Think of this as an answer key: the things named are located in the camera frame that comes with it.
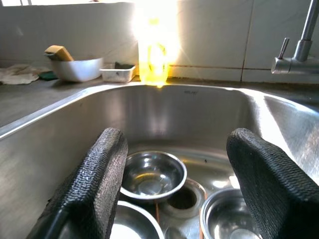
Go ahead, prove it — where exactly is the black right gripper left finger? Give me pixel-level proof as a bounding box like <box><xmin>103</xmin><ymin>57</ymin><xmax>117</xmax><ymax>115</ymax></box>
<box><xmin>26</xmin><ymin>127</ymin><xmax>129</xmax><ymax>239</ymax></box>

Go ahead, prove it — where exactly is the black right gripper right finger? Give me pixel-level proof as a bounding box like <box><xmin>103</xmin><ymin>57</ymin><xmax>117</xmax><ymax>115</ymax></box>
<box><xmin>226</xmin><ymin>127</ymin><xmax>319</xmax><ymax>239</ymax></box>

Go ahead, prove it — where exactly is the steel kitchen faucet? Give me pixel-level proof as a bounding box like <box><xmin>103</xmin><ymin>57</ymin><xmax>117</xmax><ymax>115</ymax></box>
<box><xmin>271</xmin><ymin>0</ymin><xmax>319</xmax><ymax>75</ymax></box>

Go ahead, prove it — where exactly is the stainless steel bowl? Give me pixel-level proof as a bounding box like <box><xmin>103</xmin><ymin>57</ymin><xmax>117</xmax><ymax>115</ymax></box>
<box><xmin>109</xmin><ymin>200</ymin><xmax>165</xmax><ymax>239</ymax></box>
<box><xmin>199</xmin><ymin>188</ymin><xmax>264</xmax><ymax>239</ymax></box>
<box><xmin>120</xmin><ymin>150</ymin><xmax>188</xmax><ymax>204</ymax></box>

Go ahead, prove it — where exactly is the stainless steel sink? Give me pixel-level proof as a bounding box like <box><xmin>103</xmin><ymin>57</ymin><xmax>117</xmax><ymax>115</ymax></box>
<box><xmin>0</xmin><ymin>83</ymin><xmax>319</xmax><ymax>239</ymax></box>

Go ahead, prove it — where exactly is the white plastic tray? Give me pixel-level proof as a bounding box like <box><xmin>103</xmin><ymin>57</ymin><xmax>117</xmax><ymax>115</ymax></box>
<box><xmin>99</xmin><ymin>63</ymin><xmax>137</xmax><ymax>83</ymax></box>

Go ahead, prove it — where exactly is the white plastic bowl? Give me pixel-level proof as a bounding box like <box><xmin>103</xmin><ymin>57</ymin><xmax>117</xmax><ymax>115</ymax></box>
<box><xmin>49</xmin><ymin>57</ymin><xmax>104</xmax><ymax>83</ymax></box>

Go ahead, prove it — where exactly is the dark green scouring pad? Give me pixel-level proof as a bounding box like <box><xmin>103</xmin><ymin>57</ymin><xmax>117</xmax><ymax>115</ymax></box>
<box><xmin>38</xmin><ymin>71</ymin><xmax>58</xmax><ymax>81</ymax></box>
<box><xmin>114</xmin><ymin>61</ymin><xmax>135</xmax><ymax>69</ymax></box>

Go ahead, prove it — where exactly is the yellow sponge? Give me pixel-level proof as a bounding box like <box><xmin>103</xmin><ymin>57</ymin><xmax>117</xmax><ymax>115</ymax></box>
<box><xmin>44</xmin><ymin>45</ymin><xmax>75</xmax><ymax>62</ymax></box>

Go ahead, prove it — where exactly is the white cloth rag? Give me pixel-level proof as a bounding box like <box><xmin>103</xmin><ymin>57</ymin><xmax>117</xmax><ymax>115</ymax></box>
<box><xmin>0</xmin><ymin>64</ymin><xmax>50</xmax><ymax>85</ymax></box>

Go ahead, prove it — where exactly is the yellow dish soap bottle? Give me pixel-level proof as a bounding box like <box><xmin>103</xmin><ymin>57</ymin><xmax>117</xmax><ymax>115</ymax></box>
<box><xmin>138</xmin><ymin>17</ymin><xmax>170</xmax><ymax>88</ymax></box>

